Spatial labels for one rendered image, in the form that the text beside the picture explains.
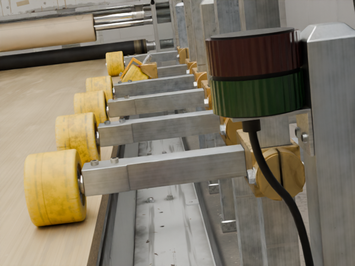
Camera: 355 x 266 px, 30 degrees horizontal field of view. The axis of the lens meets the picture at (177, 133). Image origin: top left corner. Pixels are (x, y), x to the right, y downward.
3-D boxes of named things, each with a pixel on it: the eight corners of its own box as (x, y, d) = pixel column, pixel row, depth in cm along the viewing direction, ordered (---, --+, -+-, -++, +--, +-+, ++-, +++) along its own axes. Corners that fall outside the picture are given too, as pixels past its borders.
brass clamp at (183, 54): (194, 59, 226) (192, 44, 225) (197, 63, 213) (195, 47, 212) (176, 61, 226) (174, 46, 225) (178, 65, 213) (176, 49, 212)
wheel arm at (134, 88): (319, 72, 150) (318, 56, 149) (324, 74, 146) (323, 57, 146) (100, 98, 149) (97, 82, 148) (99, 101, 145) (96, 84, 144)
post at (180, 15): (201, 145, 225) (185, 2, 215) (202, 148, 221) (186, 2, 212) (190, 146, 224) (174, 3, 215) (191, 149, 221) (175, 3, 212)
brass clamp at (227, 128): (252, 126, 103) (249, 94, 102) (268, 144, 90) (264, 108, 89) (213, 131, 103) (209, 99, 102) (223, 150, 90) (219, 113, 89)
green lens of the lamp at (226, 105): (294, 95, 46) (291, 64, 45) (316, 109, 40) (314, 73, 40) (208, 105, 46) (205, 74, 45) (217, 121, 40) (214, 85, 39)
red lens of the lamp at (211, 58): (291, 59, 45) (289, 27, 45) (313, 68, 39) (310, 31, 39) (204, 69, 45) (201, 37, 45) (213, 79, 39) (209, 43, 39)
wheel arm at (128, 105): (354, 85, 125) (353, 66, 125) (360, 88, 122) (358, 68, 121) (91, 117, 124) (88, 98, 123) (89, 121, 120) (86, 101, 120)
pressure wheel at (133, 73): (133, 98, 176) (150, 73, 175) (133, 103, 168) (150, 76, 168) (114, 86, 175) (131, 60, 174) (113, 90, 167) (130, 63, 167)
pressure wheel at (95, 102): (103, 81, 122) (103, 109, 116) (109, 113, 128) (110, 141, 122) (71, 85, 122) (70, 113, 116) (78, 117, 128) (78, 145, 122)
